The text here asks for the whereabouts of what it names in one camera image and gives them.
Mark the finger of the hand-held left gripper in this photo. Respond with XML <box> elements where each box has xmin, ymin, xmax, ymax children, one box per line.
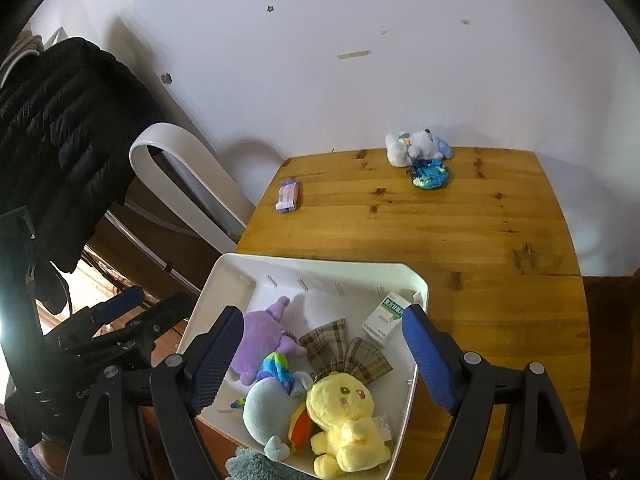
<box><xmin>47</xmin><ymin>285</ymin><xmax>147</xmax><ymax>350</ymax></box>
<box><xmin>94</xmin><ymin>291</ymin><xmax>194</xmax><ymax>357</ymax></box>

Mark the yellow plush toy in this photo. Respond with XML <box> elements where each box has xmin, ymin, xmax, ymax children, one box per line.
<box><xmin>305</xmin><ymin>370</ymin><xmax>392</xmax><ymax>478</ymax></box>

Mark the blue pony plush toy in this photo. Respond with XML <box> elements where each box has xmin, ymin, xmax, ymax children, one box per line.
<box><xmin>231</xmin><ymin>351</ymin><xmax>317</xmax><ymax>461</ymax></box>

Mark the grey and yellow fluffy garment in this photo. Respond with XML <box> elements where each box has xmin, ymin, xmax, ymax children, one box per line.
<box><xmin>224</xmin><ymin>446</ymin><xmax>303</xmax><ymax>480</ymax></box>

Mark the small white carton box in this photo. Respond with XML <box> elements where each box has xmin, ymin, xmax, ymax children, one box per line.
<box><xmin>361</xmin><ymin>292</ymin><xmax>412</xmax><ymax>348</ymax></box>

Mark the brown wooden furniture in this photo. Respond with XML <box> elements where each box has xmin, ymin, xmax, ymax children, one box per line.
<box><xmin>82</xmin><ymin>195</ymin><xmax>223</xmax><ymax>296</ymax></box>

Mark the blue round keychain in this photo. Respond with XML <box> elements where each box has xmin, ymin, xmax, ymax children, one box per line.
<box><xmin>406</xmin><ymin>159</ymin><xmax>454</xmax><ymax>192</ymax></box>

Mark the pink packet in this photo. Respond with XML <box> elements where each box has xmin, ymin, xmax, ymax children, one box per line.
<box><xmin>275</xmin><ymin>178</ymin><xmax>301</xmax><ymax>213</ymax></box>

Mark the white and blue plush dog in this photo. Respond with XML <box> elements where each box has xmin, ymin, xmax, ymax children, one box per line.
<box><xmin>385</xmin><ymin>128</ymin><xmax>453</xmax><ymax>167</ymax></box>

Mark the white plastic tray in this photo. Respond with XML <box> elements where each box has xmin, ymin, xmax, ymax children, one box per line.
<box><xmin>176</xmin><ymin>253</ymin><xmax>431</xmax><ymax>478</ymax></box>

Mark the black puffer jacket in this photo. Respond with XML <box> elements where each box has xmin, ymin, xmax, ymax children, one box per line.
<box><xmin>0</xmin><ymin>37</ymin><xmax>168</xmax><ymax>311</ymax></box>

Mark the plaid fabric bow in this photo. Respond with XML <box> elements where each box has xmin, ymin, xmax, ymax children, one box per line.
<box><xmin>299</xmin><ymin>318</ymin><xmax>394</xmax><ymax>380</ymax></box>

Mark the white bladeless fan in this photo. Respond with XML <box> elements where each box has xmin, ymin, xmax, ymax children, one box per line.
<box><xmin>129</xmin><ymin>122</ymin><xmax>257</xmax><ymax>257</ymax></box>

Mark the purple plush toy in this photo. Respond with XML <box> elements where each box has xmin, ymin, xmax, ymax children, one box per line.
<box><xmin>229</xmin><ymin>296</ymin><xmax>308</xmax><ymax>386</ymax></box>

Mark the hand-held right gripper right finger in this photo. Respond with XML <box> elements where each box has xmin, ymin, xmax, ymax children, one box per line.
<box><xmin>401</xmin><ymin>304</ymin><xmax>586</xmax><ymax>480</ymax></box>

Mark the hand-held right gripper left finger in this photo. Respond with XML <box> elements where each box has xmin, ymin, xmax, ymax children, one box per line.
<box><xmin>62</xmin><ymin>305</ymin><xmax>246</xmax><ymax>480</ymax></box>

